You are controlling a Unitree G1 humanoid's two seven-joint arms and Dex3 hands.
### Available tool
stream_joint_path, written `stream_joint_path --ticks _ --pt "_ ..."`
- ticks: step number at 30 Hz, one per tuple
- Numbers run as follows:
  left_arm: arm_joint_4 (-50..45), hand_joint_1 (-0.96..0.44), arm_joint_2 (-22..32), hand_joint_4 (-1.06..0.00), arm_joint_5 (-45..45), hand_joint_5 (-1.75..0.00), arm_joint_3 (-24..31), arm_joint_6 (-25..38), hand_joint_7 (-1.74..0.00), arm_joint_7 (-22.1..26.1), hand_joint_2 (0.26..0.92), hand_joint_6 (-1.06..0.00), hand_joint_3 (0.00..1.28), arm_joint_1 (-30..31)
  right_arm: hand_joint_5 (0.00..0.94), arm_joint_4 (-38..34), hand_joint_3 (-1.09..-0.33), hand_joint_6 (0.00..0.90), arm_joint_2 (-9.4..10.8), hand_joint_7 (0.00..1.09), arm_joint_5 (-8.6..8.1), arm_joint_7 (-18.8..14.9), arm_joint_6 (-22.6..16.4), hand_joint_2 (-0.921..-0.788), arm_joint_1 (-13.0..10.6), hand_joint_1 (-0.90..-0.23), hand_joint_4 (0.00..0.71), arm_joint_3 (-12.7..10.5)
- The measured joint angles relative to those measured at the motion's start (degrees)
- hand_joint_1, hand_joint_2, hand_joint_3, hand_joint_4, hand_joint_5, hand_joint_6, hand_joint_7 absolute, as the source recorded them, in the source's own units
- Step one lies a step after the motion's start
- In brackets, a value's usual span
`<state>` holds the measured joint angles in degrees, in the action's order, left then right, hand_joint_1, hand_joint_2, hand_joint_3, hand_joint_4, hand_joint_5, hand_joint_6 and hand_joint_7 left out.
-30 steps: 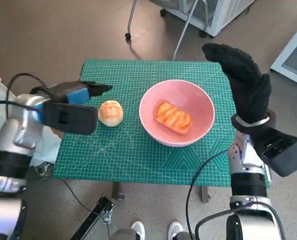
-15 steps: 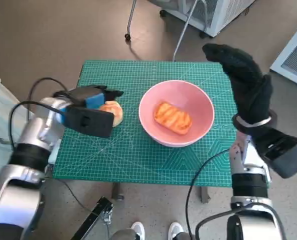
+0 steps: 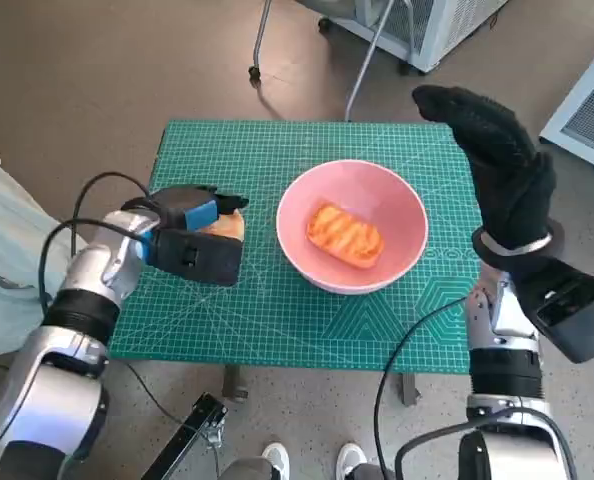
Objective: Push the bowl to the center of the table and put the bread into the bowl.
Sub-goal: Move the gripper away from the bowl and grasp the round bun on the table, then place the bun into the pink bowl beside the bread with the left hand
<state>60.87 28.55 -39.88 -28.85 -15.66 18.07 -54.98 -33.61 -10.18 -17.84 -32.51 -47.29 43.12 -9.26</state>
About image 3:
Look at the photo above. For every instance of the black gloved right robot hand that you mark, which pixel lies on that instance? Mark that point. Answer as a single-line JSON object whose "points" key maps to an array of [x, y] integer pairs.
{"points": [[514, 190]]}

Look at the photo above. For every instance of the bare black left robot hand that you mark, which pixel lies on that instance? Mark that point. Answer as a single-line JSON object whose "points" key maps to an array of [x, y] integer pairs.
{"points": [[182, 205]]}

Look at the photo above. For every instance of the round pale toy bun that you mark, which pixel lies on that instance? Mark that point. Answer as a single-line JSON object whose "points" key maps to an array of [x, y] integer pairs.
{"points": [[229, 227]]}

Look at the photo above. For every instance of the pink bowl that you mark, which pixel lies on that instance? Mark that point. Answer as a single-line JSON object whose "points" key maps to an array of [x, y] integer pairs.
{"points": [[357, 180]]}

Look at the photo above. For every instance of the long braided toy bread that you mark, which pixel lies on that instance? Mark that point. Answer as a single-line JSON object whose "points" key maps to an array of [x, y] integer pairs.
{"points": [[344, 235]]}

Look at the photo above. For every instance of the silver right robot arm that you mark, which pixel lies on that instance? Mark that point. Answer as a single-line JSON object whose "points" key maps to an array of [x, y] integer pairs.
{"points": [[507, 370]]}

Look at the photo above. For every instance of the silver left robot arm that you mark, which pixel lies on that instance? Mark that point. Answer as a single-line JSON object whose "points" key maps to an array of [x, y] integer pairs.
{"points": [[92, 265]]}

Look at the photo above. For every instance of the white framed mesh panel unit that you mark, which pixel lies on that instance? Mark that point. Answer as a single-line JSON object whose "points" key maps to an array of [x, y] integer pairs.
{"points": [[592, 115]]}

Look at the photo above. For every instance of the green cutting mat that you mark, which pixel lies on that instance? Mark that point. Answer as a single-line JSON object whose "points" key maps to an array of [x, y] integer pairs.
{"points": [[277, 325]]}

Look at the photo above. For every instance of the white vented appliance on casters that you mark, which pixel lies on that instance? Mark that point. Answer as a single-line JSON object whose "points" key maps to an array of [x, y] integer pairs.
{"points": [[447, 30]]}

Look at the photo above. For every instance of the person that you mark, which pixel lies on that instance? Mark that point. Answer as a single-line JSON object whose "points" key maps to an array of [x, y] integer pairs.
{"points": [[7, 250]]}

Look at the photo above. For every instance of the black metal clamp bar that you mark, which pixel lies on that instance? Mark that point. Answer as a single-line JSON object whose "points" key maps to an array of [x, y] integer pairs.
{"points": [[192, 430]]}

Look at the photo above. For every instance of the white shoe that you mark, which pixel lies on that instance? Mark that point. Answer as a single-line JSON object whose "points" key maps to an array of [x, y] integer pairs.
{"points": [[277, 460], [351, 460]]}

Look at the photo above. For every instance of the grey leg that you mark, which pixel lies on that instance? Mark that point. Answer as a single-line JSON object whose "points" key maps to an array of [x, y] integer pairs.
{"points": [[247, 471]]}

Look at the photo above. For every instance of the dark leg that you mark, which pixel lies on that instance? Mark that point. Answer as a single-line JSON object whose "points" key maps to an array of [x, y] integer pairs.
{"points": [[372, 474]]}

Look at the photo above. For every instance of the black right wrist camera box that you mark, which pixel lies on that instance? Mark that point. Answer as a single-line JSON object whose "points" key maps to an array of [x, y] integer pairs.
{"points": [[572, 320]]}

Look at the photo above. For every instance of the metal chair frame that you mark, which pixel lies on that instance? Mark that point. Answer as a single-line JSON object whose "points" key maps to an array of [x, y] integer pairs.
{"points": [[253, 72]]}

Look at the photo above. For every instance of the grey table leg bracket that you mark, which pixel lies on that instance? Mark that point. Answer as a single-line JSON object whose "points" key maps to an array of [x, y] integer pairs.
{"points": [[235, 384], [411, 390]]}

